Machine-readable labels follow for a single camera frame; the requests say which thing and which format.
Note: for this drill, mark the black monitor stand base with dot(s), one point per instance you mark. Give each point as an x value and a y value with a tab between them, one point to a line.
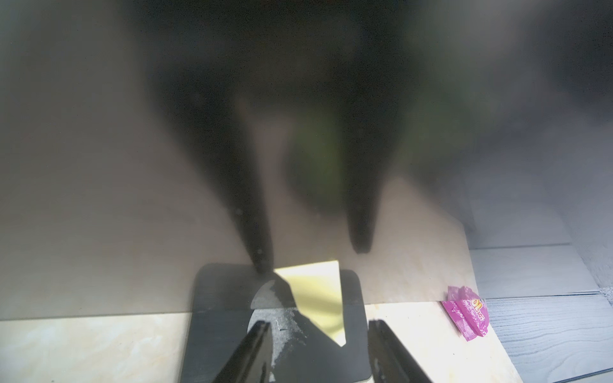
229	299

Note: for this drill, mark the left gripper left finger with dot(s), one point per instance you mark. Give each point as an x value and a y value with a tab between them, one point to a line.
252	359

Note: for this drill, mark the yellow-green sticky note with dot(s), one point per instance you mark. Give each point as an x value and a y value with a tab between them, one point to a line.
317	291

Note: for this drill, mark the purple snack packet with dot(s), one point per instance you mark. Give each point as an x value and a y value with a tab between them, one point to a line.
467	311

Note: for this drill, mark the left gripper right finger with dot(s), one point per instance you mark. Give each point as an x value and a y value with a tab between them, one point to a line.
390	361

